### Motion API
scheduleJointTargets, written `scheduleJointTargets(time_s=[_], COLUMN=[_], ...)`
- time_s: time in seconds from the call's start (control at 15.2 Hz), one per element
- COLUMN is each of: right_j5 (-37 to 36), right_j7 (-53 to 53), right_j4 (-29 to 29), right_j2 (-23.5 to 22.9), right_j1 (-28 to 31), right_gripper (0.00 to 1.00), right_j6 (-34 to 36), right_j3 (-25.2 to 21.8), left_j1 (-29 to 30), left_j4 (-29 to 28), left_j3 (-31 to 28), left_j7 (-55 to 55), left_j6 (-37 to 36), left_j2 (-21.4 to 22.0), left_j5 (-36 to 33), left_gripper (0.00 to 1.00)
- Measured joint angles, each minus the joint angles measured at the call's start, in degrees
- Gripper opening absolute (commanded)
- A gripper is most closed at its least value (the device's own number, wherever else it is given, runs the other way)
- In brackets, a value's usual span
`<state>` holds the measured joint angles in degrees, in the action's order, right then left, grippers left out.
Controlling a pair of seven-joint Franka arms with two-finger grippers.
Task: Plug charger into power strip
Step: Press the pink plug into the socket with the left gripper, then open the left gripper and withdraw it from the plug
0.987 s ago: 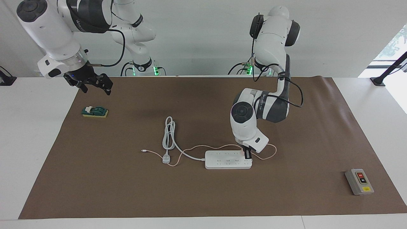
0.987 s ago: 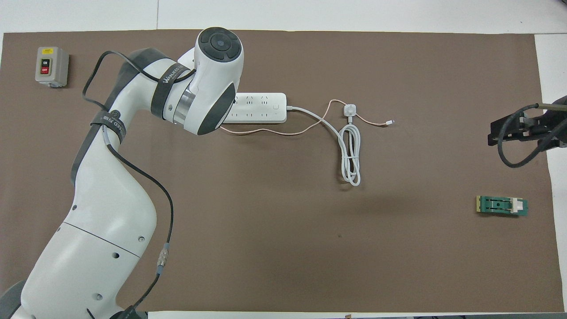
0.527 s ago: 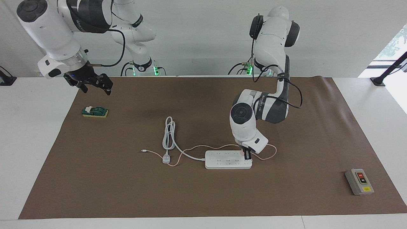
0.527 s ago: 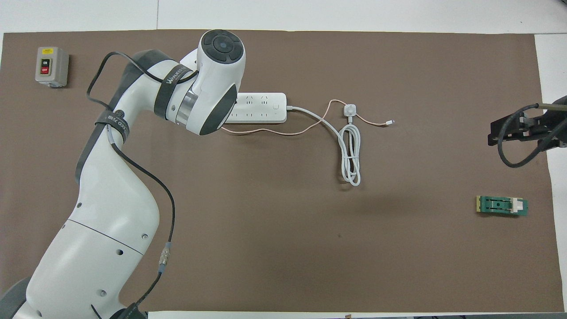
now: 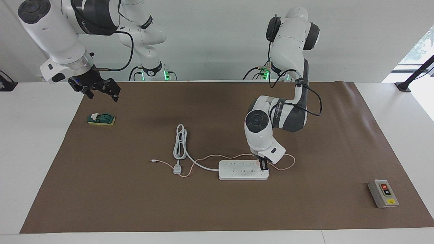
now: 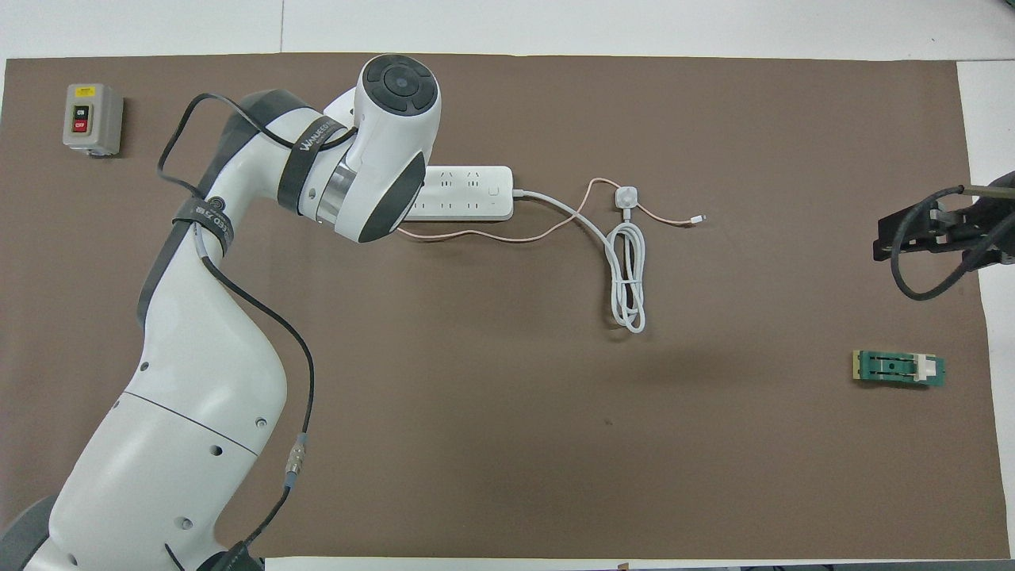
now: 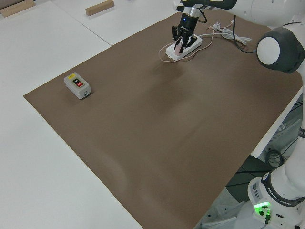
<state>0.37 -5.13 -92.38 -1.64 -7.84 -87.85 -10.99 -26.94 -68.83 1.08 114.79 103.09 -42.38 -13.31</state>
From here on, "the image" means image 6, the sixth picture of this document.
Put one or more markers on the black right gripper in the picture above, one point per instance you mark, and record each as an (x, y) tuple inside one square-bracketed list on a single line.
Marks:
[(995, 230)]

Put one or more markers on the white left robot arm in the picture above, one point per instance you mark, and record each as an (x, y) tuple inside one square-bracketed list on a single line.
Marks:
[(198, 357)]

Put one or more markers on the white power strip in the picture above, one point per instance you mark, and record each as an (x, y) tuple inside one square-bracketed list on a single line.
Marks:
[(468, 194)]

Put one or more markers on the brown table mat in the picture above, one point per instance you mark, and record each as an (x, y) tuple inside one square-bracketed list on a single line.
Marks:
[(555, 436)]

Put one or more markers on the green knife switch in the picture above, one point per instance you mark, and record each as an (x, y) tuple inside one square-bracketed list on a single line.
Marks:
[(896, 369)]

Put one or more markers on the grey on-off switch box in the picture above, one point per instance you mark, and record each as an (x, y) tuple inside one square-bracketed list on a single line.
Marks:
[(91, 119)]

